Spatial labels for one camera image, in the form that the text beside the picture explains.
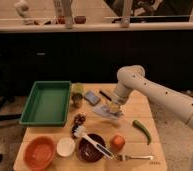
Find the orange plastic bowl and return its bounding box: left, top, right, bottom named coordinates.
left=23, top=136, right=55, bottom=171

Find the blue sponge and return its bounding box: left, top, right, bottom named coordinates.
left=84, top=91, right=100, bottom=106

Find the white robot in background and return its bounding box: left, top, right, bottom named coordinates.
left=14, top=0, right=34, bottom=25

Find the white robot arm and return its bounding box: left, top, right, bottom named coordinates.
left=112, top=65, right=193, bottom=171

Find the dark maroon bowl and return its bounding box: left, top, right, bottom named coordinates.
left=77, top=138, right=103, bottom=163

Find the green chili pepper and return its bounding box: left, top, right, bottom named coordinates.
left=132, top=120, right=152, bottom=145

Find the dark grape bunch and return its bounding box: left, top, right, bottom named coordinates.
left=71, top=114, right=86, bottom=138

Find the red object on far shelf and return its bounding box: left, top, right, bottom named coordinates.
left=74, top=16, right=86, bottom=24

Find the small white bowl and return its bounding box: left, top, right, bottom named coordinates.
left=57, top=137, right=76, bottom=157

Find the grey towel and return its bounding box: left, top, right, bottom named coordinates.
left=93, top=104, right=123, bottom=119

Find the silver fork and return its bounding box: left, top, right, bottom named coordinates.
left=115, top=154, right=154, bottom=161

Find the orange tomato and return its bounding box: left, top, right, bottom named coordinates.
left=111, top=135, right=125, bottom=150

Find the green plastic tray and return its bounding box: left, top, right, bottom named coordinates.
left=20, top=81, right=71, bottom=127

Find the green lidded can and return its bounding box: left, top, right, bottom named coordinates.
left=71, top=83, right=84, bottom=108

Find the white dish brush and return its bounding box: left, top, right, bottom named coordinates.
left=73, top=126, right=114, bottom=159

